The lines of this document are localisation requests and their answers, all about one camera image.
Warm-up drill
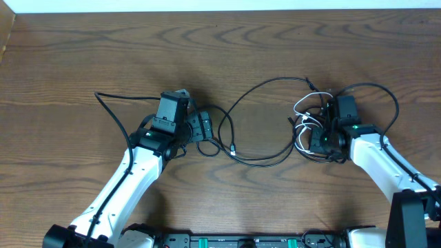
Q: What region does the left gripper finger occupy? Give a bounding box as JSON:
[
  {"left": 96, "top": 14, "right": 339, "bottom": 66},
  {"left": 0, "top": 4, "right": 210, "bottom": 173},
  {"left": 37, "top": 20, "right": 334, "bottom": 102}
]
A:
[
  {"left": 187, "top": 114, "right": 205, "bottom": 143},
  {"left": 201, "top": 112, "right": 213, "bottom": 139}
]

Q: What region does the white USB cable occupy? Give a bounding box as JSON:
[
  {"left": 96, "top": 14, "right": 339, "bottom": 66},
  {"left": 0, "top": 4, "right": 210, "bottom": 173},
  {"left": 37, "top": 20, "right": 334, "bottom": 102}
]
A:
[{"left": 293, "top": 91, "right": 334, "bottom": 155}]

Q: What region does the black USB cable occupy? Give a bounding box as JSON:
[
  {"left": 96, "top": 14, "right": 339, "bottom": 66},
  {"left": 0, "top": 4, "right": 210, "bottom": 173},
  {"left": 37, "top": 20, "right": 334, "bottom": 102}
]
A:
[{"left": 194, "top": 76, "right": 327, "bottom": 168}]

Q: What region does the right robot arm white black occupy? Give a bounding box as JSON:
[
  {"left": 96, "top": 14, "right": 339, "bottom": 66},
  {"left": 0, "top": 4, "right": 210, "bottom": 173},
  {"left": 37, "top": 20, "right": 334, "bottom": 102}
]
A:
[{"left": 309, "top": 96, "right": 440, "bottom": 247}]

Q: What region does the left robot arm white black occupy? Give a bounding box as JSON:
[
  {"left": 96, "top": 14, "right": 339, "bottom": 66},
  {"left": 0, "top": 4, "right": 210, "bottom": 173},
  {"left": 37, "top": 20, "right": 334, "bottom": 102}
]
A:
[{"left": 42, "top": 89, "right": 213, "bottom": 247}]

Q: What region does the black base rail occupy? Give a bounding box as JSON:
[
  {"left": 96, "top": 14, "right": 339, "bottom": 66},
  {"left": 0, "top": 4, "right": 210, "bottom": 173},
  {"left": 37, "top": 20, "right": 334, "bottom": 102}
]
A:
[{"left": 120, "top": 223, "right": 390, "bottom": 248}]

